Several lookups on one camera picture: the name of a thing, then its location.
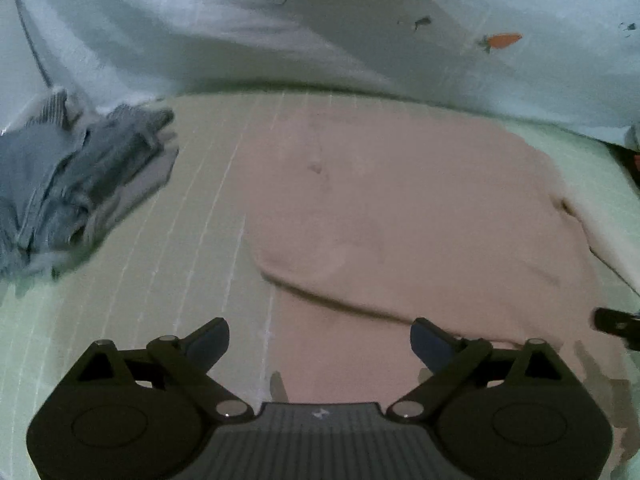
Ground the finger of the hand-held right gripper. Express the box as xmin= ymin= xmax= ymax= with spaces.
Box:
xmin=592 ymin=307 xmax=640 ymax=351

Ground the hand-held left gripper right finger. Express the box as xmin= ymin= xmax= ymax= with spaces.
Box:
xmin=387 ymin=317 xmax=583 ymax=421

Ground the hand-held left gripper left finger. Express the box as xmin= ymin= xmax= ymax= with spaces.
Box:
xmin=65 ymin=317 xmax=253 ymax=422

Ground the beige garment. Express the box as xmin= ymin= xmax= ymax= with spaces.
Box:
xmin=235 ymin=105 xmax=636 ymax=461

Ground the green checked mat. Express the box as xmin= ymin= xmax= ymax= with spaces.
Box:
xmin=0 ymin=90 xmax=640 ymax=466

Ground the grey garment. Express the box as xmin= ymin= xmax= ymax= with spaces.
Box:
xmin=50 ymin=145 xmax=181 ymax=271

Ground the light blue denim shirt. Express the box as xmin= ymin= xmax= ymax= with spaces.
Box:
xmin=0 ymin=125 xmax=86 ymax=276

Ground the pale blue printed blanket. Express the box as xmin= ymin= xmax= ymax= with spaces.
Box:
xmin=10 ymin=0 xmax=640 ymax=146

